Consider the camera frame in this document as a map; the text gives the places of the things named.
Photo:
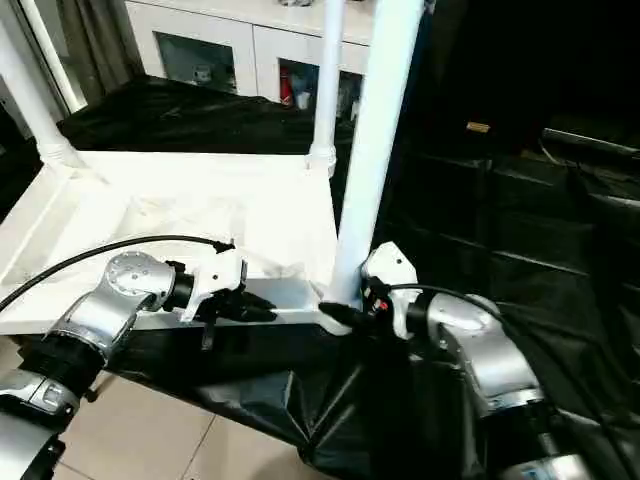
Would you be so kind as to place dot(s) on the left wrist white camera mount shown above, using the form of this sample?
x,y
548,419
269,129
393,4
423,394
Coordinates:
x,y
215,272

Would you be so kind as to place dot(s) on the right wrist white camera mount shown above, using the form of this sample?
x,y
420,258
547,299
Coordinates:
x,y
395,265

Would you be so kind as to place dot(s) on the small dark patterned object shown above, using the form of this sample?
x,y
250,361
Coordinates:
x,y
295,2

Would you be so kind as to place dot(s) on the white plastic table top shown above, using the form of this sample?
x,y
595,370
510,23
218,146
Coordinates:
x,y
175,175

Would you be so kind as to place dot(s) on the small pale label tag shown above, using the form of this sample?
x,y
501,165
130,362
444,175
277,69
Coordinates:
x,y
477,126

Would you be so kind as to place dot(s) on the long black bar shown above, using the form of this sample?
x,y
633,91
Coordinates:
x,y
590,141

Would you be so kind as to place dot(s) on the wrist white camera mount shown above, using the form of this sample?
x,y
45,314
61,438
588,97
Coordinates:
x,y
215,272
395,265

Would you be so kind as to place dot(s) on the white glass-door cabinet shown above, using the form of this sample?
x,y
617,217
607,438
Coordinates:
x,y
250,25

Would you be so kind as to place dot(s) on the grey curtain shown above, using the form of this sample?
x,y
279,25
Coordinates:
x,y
100,45

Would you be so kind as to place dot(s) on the black backdrop cloth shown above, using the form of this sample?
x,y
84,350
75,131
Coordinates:
x,y
540,50

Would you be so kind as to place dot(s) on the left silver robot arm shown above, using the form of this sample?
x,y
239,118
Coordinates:
x,y
100,310

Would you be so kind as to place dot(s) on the white plastic table leg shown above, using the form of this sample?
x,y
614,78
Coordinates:
x,y
25,90
385,100
327,75

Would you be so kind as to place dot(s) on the small red packet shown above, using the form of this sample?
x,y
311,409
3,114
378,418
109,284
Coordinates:
x,y
285,85

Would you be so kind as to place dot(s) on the black shiny mat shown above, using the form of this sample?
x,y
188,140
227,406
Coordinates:
x,y
500,225

